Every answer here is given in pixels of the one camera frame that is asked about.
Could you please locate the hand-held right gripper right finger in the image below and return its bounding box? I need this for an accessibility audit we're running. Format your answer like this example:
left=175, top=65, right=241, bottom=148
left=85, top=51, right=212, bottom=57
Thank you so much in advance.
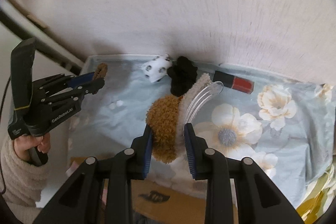
left=184, top=123, right=303, bottom=224

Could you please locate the brown scrunchie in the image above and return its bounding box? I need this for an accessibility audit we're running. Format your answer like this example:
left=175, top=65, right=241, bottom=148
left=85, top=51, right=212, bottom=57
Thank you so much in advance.
left=94, top=63, right=109, bottom=80

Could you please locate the person's left hand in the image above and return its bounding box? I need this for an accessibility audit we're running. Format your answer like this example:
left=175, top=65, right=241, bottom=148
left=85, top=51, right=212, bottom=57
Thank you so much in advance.
left=13, top=133, right=51, bottom=161

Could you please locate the white black-patterned sock roll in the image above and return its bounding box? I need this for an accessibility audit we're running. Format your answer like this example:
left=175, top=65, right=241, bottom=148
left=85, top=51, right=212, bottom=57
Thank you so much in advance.
left=141, top=54, right=172, bottom=82

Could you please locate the person's left forearm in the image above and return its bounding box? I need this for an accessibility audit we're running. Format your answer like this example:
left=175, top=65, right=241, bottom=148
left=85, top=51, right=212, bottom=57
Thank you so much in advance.
left=0, top=135, right=53, bottom=207

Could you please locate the black scrunchie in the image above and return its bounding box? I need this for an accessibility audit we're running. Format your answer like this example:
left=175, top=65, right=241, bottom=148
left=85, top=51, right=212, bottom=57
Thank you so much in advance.
left=167, top=56, right=198, bottom=96

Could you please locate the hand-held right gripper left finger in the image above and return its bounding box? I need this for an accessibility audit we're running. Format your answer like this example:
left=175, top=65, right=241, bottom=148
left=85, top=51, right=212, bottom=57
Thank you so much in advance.
left=33, top=124, right=153, bottom=224

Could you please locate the red lip gloss black cap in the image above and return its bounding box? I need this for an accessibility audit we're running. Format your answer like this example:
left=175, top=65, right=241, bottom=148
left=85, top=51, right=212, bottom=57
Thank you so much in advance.
left=213, top=70, right=255, bottom=94

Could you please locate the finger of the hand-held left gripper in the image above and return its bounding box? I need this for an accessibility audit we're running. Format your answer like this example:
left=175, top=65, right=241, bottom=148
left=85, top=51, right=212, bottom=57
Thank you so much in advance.
left=64, top=71, right=97, bottom=88
left=66, top=78, right=106, bottom=104

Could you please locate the floral light blue tablecloth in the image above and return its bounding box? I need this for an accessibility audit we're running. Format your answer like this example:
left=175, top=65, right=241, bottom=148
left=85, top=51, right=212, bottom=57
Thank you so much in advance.
left=67, top=56, right=336, bottom=211

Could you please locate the grey door frame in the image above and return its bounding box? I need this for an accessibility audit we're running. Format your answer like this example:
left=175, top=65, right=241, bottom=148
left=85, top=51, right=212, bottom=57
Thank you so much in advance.
left=0, top=0, right=84, bottom=76

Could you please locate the black cable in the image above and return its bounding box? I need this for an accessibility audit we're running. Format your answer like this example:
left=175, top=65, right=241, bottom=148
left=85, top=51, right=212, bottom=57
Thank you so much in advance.
left=0, top=76, right=12, bottom=195

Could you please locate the yellow striped bedding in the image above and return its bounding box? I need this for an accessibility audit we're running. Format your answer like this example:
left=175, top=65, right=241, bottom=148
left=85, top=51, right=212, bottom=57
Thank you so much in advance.
left=297, top=161, right=336, bottom=223

